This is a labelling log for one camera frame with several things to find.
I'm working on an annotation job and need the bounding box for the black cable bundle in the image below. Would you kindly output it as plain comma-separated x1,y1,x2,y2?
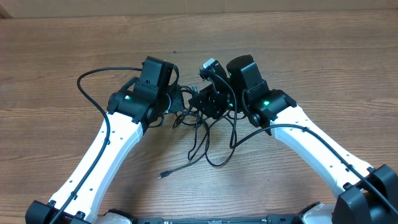
157,84,239,180

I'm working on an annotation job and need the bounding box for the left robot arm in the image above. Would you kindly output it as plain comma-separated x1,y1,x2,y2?
25,57,182,224

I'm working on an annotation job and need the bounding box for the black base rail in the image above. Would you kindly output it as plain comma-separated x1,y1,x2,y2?
133,214,303,224

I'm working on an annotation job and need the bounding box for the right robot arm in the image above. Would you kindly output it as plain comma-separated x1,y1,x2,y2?
189,55,397,223

